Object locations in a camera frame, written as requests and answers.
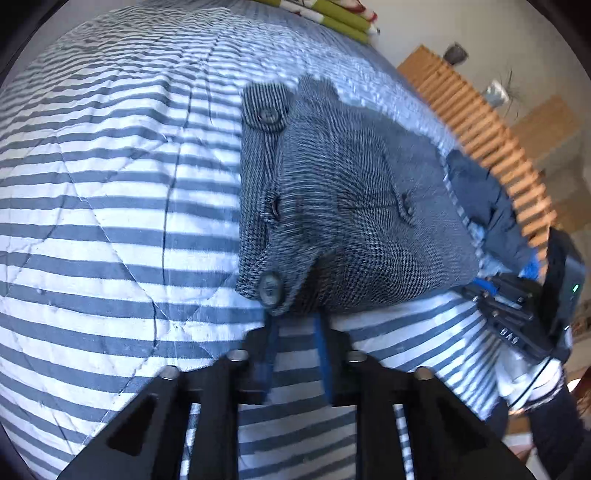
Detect person's right forearm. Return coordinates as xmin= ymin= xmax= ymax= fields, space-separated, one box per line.
xmin=496 ymin=351 xmax=591 ymax=480

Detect navy drawstring pants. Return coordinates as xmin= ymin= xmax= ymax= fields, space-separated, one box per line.
xmin=445 ymin=150 xmax=536 ymax=278

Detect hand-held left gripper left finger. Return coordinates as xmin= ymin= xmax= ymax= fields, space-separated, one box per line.
xmin=58 ymin=318 xmax=280 ymax=480

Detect wooden slatted bench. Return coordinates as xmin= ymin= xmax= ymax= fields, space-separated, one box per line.
xmin=398 ymin=45 xmax=557 ymax=250

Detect blue white striped bed quilt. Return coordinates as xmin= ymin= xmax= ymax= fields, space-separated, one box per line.
xmin=0 ymin=0 xmax=509 ymax=480

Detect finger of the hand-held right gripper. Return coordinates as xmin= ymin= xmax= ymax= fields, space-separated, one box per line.
xmin=462 ymin=276 xmax=497 ymax=304

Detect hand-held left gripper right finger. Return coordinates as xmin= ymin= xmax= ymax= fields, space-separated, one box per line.
xmin=314 ymin=314 xmax=532 ymax=480

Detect grey vase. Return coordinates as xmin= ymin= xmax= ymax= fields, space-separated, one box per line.
xmin=485 ymin=80 xmax=509 ymax=108

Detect green folded blanket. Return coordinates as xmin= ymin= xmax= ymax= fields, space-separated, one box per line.
xmin=256 ymin=0 xmax=382 ymax=45

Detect light blue cloth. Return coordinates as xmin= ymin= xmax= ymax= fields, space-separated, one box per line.
xmin=468 ymin=222 xmax=491 ymax=278

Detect wooden cabinet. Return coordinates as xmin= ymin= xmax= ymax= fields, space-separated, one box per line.
xmin=508 ymin=95 xmax=591 ymax=232

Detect grey checked pants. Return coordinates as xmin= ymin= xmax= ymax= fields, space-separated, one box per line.
xmin=235 ymin=74 xmax=478 ymax=319

